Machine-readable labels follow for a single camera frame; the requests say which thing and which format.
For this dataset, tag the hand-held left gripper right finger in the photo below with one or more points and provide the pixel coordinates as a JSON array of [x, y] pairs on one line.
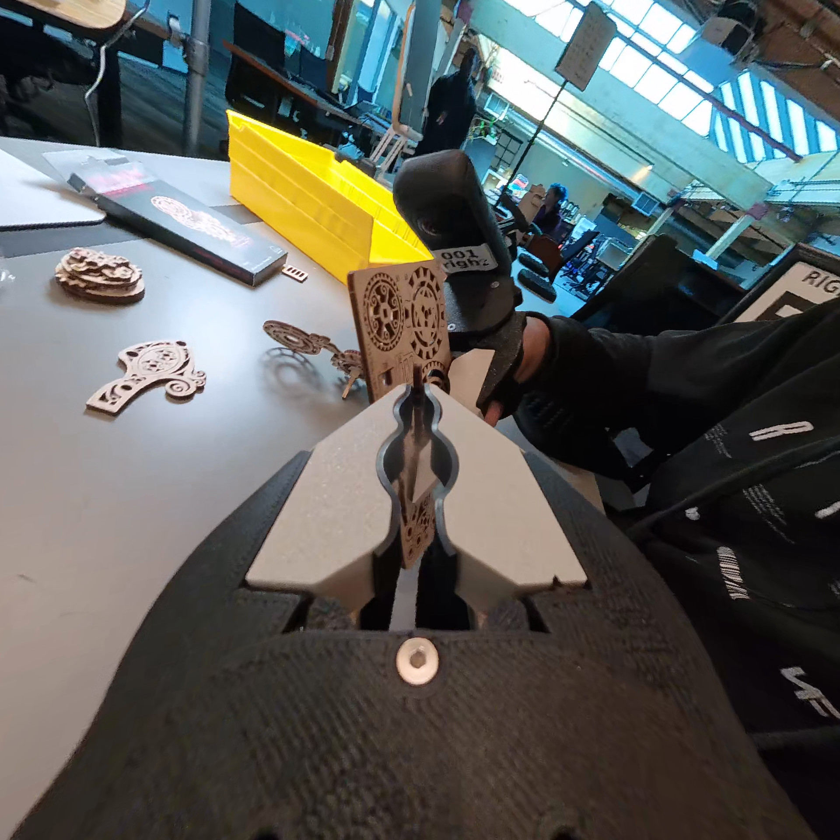
[[512, 518]]

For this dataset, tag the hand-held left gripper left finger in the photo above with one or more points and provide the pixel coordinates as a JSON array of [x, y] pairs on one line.
[[315, 518]]

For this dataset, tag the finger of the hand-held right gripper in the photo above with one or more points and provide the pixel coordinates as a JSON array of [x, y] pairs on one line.
[[469, 374]]

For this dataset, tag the wooden puzzle sheet with gears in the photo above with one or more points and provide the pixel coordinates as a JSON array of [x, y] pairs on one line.
[[394, 308]]

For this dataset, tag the wooden gear and dial assembly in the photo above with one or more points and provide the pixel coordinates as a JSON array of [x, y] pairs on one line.
[[321, 341]]

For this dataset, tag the person's right forearm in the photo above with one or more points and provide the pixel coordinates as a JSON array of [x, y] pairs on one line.
[[604, 380]]

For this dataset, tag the grey desk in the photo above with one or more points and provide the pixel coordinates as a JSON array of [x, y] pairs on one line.
[[164, 492]]

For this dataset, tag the plain yellow plastic bin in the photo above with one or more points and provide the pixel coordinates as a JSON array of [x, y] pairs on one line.
[[295, 197]]

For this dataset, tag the small wooden grille piece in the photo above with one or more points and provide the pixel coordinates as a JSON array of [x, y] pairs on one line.
[[295, 274]]

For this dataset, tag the hanging white sign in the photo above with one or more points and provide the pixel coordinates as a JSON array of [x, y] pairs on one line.
[[584, 46]]

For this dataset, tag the black monitor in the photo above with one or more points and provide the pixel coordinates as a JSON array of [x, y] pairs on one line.
[[656, 282]]

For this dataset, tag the ornate wooden leaf piece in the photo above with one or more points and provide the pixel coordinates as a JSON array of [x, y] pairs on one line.
[[115, 394]]

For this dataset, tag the person's black hoodie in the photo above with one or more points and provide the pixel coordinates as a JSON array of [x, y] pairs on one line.
[[754, 525]]

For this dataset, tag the black puzzle box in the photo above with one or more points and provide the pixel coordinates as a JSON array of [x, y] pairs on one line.
[[197, 243]]

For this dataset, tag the metal pole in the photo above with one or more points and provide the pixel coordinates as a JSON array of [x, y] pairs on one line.
[[197, 79]]

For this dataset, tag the round wooden gear stack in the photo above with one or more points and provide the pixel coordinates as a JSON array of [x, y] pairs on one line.
[[98, 289]]

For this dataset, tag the white board with black marker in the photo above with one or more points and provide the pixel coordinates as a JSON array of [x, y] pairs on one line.
[[781, 295]]

